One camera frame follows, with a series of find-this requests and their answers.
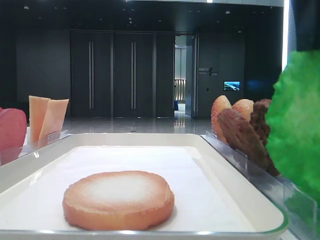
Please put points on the dark double doors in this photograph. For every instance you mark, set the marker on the dark double doors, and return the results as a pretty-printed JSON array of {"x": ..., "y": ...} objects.
[{"x": 122, "y": 74}]

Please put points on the meat patty near tray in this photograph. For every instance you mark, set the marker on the meat patty near tray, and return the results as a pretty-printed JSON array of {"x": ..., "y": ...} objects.
[{"x": 247, "y": 141}]

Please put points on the outer cheese slice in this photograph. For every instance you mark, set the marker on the outer cheese slice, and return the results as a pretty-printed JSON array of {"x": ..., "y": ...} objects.
[{"x": 37, "y": 110}]

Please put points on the outer bun half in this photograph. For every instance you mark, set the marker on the outer bun half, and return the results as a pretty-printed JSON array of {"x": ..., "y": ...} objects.
[{"x": 245, "y": 107}]

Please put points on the white rectangular tray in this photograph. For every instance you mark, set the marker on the white rectangular tray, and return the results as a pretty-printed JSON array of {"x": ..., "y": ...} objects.
[{"x": 212, "y": 199}]

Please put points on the clear right long rail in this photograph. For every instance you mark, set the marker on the clear right long rail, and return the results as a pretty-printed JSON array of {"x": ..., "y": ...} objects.
[{"x": 302, "y": 210}]

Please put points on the clear left long rail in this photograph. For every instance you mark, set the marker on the clear left long rail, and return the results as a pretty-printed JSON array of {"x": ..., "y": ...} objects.
[{"x": 12, "y": 154}]

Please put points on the green lettuce leaf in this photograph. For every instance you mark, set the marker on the green lettuce leaf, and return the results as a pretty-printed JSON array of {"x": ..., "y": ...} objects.
[{"x": 294, "y": 120}]

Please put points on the bread slice bottom bun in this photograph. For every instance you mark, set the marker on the bread slice bottom bun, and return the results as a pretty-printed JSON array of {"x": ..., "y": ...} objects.
[{"x": 120, "y": 200}]

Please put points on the clear long rail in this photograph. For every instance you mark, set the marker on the clear long rail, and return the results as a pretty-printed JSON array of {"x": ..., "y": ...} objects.
[
  {"x": 302, "y": 210},
  {"x": 12, "y": 154}
]

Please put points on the wall display screen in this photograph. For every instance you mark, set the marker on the wall display screen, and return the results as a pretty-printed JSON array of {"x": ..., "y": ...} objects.
[{"x": 231, "y": 86}]

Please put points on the cheese slice near tray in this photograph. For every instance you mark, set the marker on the cheese slice near tray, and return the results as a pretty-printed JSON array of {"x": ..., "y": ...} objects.
[{"x": 54, "y": 117}]

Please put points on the outer meat patty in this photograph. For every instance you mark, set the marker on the outer meat patty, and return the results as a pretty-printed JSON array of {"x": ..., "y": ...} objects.
[{"x": 258, "y": 119}]

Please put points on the bun half near tray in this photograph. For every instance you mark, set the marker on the bun half near tray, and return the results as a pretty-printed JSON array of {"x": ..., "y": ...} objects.
[{"x": 226, "y": 134}]

